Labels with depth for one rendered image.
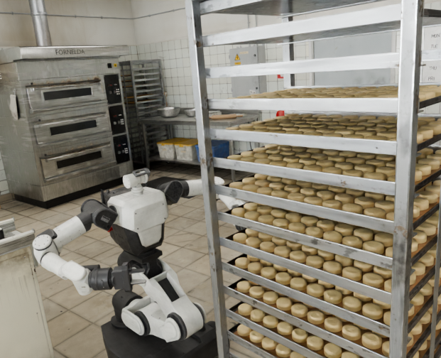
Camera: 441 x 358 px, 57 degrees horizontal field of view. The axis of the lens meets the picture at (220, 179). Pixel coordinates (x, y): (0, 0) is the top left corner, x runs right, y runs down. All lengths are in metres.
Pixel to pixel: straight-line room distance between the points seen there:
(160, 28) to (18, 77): 2.84
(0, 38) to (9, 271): 4.78
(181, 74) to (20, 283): 5.42
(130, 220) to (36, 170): 3.72
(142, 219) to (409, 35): 1.51
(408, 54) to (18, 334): 2.09
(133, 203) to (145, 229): 0.15
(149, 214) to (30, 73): 3.80
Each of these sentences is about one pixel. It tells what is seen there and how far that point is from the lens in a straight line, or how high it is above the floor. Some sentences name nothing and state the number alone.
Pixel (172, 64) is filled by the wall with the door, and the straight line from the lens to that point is 7.28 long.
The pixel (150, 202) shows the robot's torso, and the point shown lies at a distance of 2.06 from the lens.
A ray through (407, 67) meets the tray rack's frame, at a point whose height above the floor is 1.58.
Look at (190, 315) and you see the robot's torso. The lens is 2.10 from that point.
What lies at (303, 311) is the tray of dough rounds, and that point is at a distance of 1.31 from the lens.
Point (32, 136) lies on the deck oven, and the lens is 5.58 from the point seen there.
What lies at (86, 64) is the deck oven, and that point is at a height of 1.78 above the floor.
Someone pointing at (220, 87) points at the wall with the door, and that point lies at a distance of 6.63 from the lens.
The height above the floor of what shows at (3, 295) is 0.64.
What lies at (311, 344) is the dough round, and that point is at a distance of 1.34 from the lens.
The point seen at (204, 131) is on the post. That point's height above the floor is 1.42.
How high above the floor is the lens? 1.61
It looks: 15 degrees down
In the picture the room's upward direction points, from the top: 5 degrees counter-clockwise
